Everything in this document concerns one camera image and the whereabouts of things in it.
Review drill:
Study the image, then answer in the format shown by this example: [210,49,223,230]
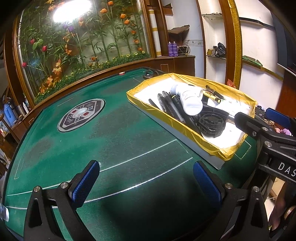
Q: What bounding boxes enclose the yellow lined white tray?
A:
[126,73,258,169]

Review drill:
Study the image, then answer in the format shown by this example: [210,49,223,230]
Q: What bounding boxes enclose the slim black gel pen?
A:
[148,99,163,110]

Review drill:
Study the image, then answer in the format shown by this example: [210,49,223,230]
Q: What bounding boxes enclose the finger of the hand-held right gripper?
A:
[265,107,296,137]
[234,112,296,151]

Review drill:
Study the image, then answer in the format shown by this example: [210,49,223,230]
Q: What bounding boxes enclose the brown wood carving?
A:
[167,26,190,38]

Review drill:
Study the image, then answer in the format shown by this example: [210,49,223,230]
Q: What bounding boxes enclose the wire rack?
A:
[178,44,190,56]

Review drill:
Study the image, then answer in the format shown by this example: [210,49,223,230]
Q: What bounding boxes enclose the gold arch frame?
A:
[218,0,243,90]

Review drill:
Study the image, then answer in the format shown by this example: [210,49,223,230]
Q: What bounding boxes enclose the white flat box green mark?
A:
[208,97,253,116]

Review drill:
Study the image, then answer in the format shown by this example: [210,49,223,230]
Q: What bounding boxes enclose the brown wooden cabinet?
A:
[276,70,296,112]

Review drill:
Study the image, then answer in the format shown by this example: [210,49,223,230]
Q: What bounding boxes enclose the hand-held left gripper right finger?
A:
[193,161,271,241]

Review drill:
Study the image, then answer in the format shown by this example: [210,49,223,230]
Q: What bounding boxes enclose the thick black marker white print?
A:
[157,93,185,123]

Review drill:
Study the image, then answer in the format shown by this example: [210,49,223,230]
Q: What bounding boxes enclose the tangle of cables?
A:
[254,105,279,130]

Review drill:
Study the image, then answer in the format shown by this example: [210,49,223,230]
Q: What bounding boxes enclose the person's right hand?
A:
[269,182,296,234]

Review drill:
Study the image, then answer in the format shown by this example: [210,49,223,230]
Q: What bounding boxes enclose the slim silver pen black grip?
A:
[205,85,226,100]

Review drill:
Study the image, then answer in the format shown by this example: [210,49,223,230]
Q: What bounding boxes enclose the white bottle green print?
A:
[181,93,204,115]

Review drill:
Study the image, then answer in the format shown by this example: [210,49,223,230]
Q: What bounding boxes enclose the black round plastic fan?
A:
[196,105,230,138]

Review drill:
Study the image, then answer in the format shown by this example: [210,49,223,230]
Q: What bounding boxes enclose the long black pen white label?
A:
[182,113,202,139]

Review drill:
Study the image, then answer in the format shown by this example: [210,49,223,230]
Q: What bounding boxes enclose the wooden sideboard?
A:
[0,88,35,163]

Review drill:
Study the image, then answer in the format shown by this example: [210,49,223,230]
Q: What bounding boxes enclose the green topped shelf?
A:
[242,55,284,81]

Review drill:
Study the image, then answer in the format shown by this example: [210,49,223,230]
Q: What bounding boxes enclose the clear glass cup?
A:
[0,204,10,223]

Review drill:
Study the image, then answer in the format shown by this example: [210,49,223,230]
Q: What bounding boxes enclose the round grey control panel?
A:
[57,98,105,132]

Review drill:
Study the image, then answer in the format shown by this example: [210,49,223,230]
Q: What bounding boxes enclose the blue thermos jug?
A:
[3,103,15,127]

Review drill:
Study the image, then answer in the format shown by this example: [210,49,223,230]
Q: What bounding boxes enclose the white roll yellow bands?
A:
[148,8,162,58]

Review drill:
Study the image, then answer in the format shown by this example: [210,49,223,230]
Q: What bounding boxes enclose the black crumpled item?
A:
[213,42,226,56]

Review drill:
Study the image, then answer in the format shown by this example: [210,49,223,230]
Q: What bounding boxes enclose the glass panel with artificial flowers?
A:
[14,0,154,105]

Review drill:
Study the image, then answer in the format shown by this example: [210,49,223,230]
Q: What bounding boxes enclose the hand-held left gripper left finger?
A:
[23,160,100,241]

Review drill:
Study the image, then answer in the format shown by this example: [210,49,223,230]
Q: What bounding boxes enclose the black pen gold ring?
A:
[168,92,185,110]

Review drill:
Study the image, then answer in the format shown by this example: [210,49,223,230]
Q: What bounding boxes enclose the white bottle red label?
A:
[170,84,203,100]

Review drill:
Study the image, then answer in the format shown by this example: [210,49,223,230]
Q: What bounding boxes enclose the black curved shelf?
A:
[239,17,276,30]

